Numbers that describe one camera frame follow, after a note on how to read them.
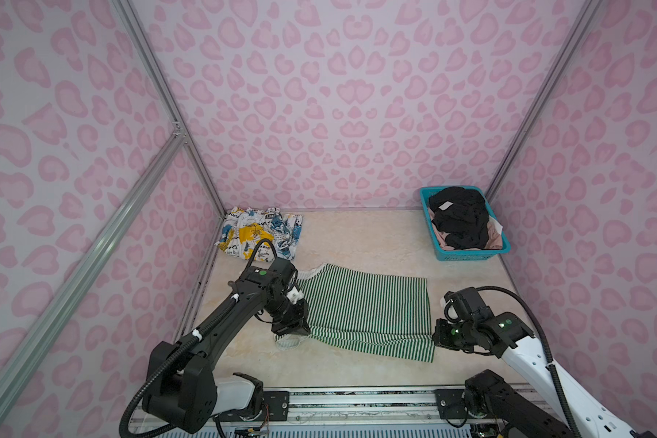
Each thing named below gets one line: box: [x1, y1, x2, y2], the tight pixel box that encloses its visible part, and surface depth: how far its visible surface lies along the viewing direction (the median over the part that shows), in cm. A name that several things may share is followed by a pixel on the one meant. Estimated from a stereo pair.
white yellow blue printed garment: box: [215, 206, 303, 263], surface depth 112 cm
